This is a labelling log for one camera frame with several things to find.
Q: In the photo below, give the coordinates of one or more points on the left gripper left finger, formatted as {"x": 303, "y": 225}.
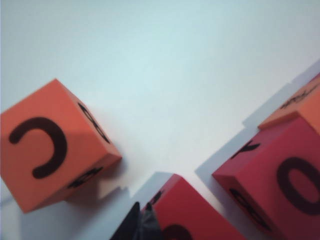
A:
{"x": 131, "y": 225}

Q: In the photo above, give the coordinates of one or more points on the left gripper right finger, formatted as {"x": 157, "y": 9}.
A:
{"x": 151, "y": 225}

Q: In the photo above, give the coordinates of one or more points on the pink block with number five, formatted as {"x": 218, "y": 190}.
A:
{"x": 195, "y": 212}

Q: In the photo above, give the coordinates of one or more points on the pink block with tree print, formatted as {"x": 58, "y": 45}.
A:
{"x": 262, "y": 162}

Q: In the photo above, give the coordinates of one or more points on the orange block with letter Q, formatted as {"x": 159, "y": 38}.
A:
{"x": 307, "y": 112}

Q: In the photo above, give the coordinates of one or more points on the orange block with number eight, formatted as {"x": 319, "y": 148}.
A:
{"x": 75, "y": 120}

